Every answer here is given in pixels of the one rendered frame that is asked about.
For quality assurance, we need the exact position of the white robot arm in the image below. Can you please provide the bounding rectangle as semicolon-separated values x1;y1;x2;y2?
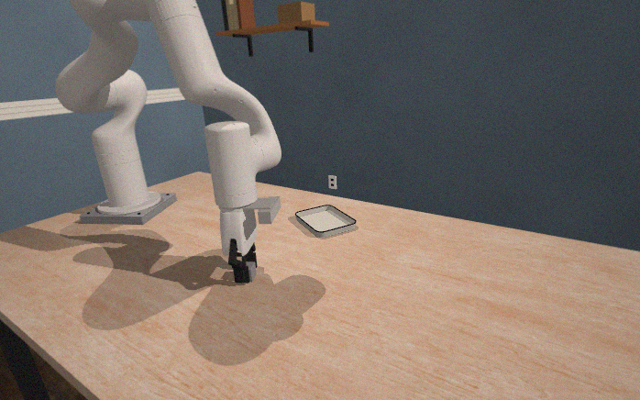
55;0;281;224

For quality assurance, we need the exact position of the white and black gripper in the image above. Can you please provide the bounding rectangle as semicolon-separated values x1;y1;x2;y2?
218;206;258;283

